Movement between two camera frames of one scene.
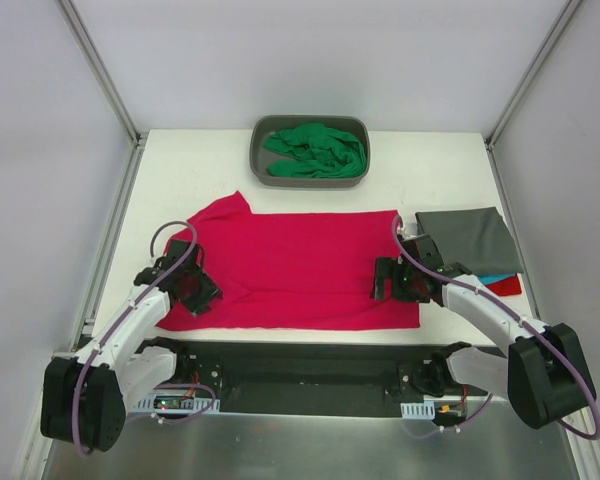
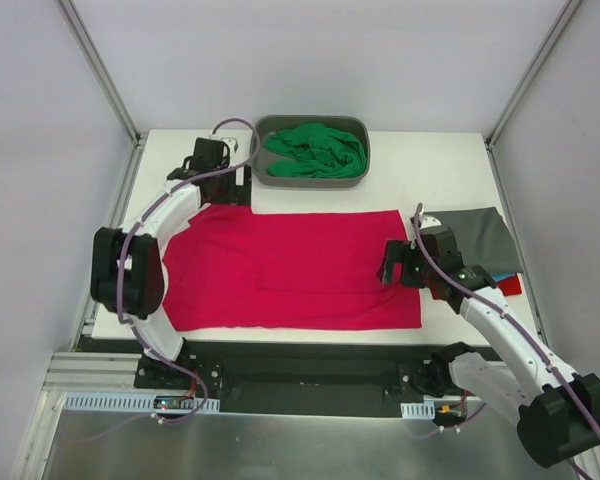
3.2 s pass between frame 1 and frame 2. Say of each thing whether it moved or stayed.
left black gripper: moved
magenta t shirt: stayed
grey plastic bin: stayed
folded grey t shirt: stayed
